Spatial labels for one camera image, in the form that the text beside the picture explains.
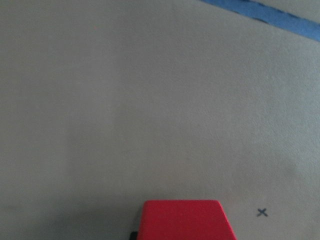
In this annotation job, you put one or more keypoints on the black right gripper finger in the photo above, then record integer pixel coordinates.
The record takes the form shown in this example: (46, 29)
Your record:
(133, 235)

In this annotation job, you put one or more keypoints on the red cube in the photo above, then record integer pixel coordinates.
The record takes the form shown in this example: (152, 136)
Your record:
(184, 220)

